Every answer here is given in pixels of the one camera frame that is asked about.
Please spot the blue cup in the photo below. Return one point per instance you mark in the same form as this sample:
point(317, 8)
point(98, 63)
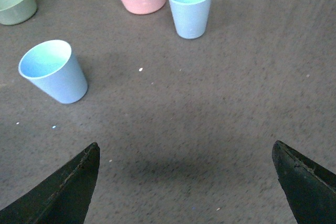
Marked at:
point(190, 17)
point(53, 67)

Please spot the green bowl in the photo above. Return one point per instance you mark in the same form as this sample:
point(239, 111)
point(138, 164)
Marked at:
point(17, 11)

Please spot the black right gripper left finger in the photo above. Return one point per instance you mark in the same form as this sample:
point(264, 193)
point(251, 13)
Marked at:
point(63, 197)

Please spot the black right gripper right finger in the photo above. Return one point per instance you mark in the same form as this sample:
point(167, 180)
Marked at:
point(309, 187)

